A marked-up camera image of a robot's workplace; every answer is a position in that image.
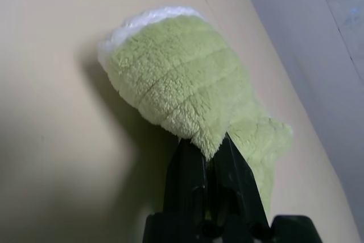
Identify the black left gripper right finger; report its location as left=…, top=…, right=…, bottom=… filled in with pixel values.
left=212, top=131, right=270, bottom=228

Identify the green towel with white trim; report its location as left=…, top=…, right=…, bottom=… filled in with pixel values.
left=96, top=4, right=293, bottom=218

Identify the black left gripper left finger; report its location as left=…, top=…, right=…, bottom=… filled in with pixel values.
left=164, top=137, right=213, bottom=223

